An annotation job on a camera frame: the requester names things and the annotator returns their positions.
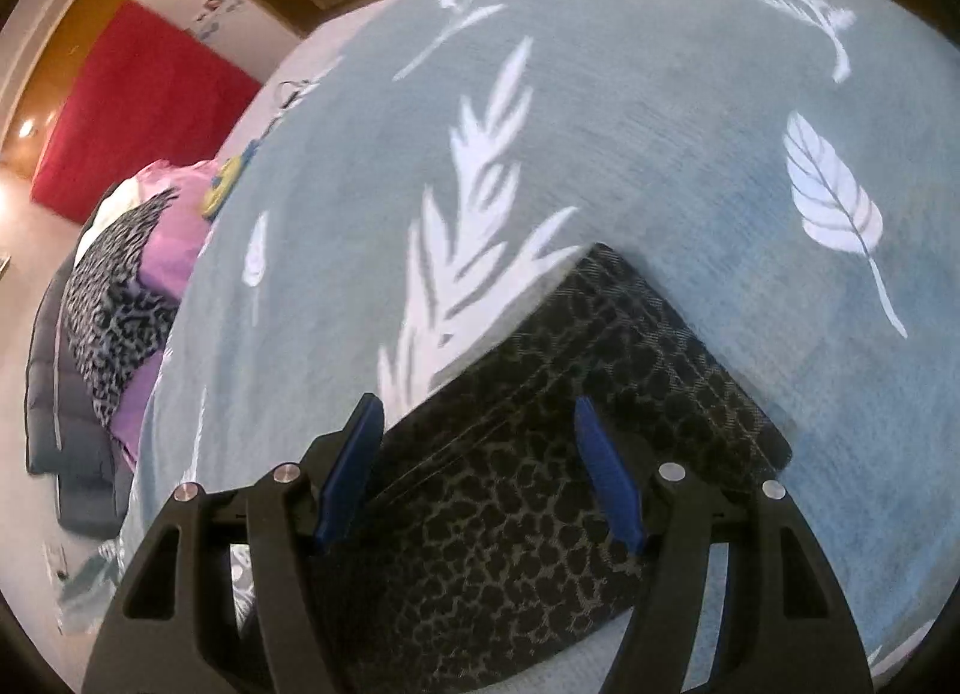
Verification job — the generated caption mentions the dark leopard print pants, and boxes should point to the dark leopard print pants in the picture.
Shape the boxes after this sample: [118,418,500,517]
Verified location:
[240,242,794,694]

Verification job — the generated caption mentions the purple cloth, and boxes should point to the purple cloth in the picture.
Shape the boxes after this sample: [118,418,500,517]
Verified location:
[112,161,226,470]

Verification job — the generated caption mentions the wooden wardrobe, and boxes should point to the wooden wardrobe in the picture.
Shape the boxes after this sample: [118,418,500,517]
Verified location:
[34,0,391,102]

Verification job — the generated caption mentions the grey leopard print cloth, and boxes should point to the grey leopard print cloth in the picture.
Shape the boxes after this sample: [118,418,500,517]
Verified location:
[61,187,181,425]

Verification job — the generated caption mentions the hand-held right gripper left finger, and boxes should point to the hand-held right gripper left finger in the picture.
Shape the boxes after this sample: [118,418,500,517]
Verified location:
[81,394,387,694]

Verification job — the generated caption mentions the yellow and blue toy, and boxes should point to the yellow and blue toy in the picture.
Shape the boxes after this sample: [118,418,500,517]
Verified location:
[202,154,252,219]

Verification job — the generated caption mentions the red curtain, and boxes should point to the red curtain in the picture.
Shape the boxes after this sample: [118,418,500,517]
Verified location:
[30,0,263,225]

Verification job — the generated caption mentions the teal leaf print bedspread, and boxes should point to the teal leaf print bedspread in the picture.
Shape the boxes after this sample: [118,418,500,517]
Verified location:
[56,0,953,694]

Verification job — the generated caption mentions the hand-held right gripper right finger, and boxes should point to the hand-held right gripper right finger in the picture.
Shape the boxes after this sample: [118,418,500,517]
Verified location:
[574,397,875,694]

